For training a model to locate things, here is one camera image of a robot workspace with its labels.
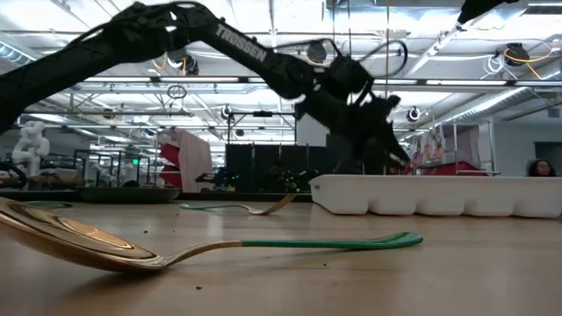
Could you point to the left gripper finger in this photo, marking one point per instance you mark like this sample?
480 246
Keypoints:
397 149
369 162

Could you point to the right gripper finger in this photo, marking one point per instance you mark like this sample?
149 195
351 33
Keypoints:
476 9

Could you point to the white cutlery tray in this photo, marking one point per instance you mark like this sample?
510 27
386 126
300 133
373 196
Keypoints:
439 195

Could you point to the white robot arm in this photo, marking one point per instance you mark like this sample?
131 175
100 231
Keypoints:
30 145

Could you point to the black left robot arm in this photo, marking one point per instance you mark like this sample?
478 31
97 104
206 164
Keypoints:
246 46

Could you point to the colourful poster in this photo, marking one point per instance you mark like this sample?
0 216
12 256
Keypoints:
432 147

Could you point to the small black ceiling reel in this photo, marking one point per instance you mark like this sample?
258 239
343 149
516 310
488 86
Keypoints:
412 115
227 112

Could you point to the red table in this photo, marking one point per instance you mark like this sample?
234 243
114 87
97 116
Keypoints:
456 168

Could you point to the metal shelf rack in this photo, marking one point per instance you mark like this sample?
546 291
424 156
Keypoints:
474 140

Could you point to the black partition panels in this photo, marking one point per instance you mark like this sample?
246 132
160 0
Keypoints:
246 162

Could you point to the person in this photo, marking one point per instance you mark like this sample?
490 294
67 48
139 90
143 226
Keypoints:
541 168

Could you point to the white and red cover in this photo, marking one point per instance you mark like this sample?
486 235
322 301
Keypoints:
193 158

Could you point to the dark grey plate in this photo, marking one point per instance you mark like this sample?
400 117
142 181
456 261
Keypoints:
131 195

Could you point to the dark wall screen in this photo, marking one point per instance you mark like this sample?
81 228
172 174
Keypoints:
549 151

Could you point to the black aluminium table frame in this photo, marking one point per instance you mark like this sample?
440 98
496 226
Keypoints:
52 194

